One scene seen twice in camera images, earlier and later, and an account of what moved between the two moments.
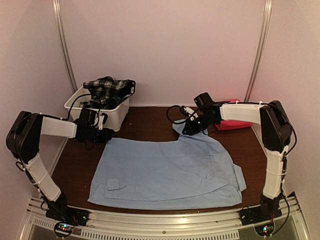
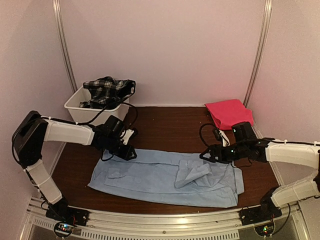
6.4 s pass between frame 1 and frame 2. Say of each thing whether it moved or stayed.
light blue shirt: moved
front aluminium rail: stayed
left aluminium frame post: stayed
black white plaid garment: stayed
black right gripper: moved
